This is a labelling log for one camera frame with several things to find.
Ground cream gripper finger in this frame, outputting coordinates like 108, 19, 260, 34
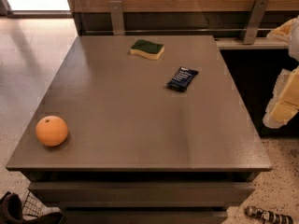
266, 18, 296, 42
263, 67, 299, 129

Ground green and yellow sponge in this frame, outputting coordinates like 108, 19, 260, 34
130, 39, 164, 60

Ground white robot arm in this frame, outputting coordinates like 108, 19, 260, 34
263, 16, 299, 129

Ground dark blue snack packet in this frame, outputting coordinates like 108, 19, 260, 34
166, 66, 199, 91

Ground black silver cylindrical tool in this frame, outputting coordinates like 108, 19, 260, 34
245, 206, 294, 224

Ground grey drawer cabinet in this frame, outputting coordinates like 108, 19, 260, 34
7, 35, 271, 224

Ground orange fruit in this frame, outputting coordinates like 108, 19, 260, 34
36, 116, 68, 147

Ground right metal wall bracket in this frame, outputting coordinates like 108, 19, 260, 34
241, 0, 270, 45

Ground metal wall bracket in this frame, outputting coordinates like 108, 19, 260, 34
241, 0, 270, 45
109, 0, 125, 35

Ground left metal wall bracket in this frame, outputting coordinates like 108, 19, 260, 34
109, 0, 125, 35

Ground horizontal metal rail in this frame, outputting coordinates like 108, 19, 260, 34
82, 28, 272, 37

